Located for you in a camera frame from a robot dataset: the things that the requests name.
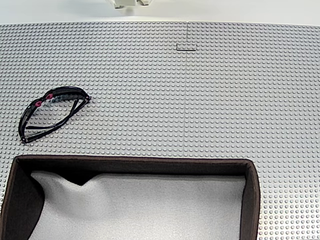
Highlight small grey studded brick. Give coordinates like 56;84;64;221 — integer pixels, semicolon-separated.
176;42;197;52

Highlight dark brown fabric bin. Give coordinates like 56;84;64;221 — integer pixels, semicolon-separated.
0;154;261;240

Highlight black glasses with pink accents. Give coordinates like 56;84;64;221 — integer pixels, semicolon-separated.
18;86;92;145

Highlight white foam bin lining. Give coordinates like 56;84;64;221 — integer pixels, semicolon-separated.
27;170;247;240

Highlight grey studded baseplate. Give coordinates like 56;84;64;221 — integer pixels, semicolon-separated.
0;21;189;201
183;21;320;240

